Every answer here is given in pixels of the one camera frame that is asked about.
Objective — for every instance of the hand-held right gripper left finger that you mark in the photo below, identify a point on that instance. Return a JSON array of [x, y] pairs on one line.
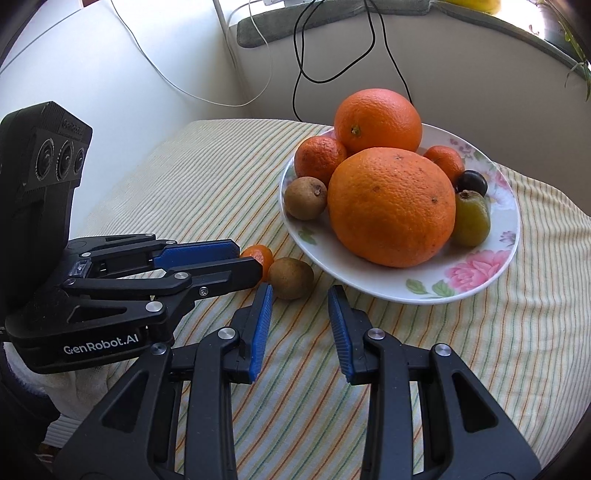
[[261, 332]]

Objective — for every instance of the person's left forearm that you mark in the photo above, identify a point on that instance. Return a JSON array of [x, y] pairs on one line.
[[69, 387]]

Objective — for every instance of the brown kiwi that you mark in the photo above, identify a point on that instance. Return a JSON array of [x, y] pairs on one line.
[[291, 279], [304, 198]]

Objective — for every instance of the yellow plush cushion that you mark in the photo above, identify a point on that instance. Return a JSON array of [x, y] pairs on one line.
[[475, 4]]

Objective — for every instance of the large spotted orange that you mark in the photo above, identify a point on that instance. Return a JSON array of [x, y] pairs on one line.
[[392, 207]]

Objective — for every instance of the large tangerine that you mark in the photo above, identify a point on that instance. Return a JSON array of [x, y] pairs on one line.
[[318, 159]]

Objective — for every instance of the dark purple plum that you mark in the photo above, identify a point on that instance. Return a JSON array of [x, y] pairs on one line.
[[473, 182]]

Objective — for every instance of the smooth orange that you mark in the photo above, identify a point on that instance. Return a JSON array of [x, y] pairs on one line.
[[378, 120]]

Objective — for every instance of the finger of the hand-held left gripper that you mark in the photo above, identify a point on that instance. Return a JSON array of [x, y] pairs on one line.
[[198, 254], [221, 277]]

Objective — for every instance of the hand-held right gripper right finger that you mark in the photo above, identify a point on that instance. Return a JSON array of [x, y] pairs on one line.
[[339, 332]]

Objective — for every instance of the striped cloth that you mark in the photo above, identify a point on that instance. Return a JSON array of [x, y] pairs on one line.
[[184, 184]]

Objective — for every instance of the white floral plate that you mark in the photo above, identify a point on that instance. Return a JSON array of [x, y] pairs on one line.
[[480, 272]]

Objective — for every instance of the small tangerine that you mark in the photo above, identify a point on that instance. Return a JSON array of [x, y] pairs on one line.
[[261, 253]]

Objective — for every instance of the green kiwi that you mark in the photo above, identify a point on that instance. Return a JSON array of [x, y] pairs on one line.
[[471, 221]]

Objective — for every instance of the medium tangerine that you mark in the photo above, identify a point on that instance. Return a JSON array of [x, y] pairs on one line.
[[445, 161]]

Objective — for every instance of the potted green plant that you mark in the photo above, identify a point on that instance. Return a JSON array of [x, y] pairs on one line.
[[561, 27]]

